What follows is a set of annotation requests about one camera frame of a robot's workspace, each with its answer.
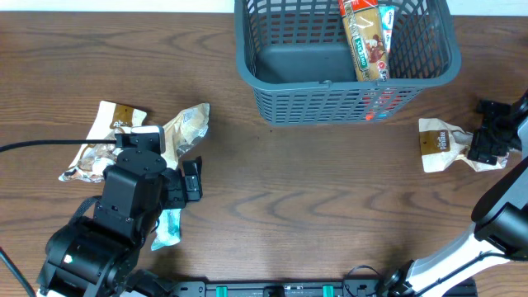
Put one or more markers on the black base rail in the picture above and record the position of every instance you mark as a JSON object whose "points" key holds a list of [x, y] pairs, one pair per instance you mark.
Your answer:
{"points": [[146, 284]]}

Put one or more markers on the crumpled beige snack bag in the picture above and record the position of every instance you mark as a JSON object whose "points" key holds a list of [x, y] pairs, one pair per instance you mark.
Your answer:
{"points": [[185, 131]]}

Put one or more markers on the blue Kleenex tissue pack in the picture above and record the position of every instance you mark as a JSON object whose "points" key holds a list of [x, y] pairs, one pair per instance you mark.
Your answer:
{"points": [[387, 16]]}

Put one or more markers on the red San Remo spaghetti pack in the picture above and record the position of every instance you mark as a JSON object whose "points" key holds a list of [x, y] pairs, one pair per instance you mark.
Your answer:
{"points": [[362, 23]]}

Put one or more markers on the beige brown snack bag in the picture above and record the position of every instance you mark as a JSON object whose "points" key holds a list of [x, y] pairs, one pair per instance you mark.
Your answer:
{"points": [[441, 144]]}

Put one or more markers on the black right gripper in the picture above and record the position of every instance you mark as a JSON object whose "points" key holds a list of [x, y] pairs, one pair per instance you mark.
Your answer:
{"points": [[479, 143]]}

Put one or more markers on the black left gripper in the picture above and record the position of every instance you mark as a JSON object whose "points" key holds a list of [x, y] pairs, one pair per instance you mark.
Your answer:
{"points": [[176, 197]]}

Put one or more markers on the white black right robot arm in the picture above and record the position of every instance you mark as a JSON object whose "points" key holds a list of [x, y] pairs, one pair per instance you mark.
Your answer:
{"points": [[498, 233]]}

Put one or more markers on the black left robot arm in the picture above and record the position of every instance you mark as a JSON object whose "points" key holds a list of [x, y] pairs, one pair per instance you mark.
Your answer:
{"points": [[97, 250]]}

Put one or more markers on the grey plastic lattice basket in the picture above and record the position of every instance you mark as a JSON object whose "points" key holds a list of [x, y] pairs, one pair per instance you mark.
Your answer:
{"points": [[295, 56]]}

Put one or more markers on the teal white snack packet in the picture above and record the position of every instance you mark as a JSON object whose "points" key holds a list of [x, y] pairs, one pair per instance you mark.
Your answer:
{"points": [[168, 232]]}

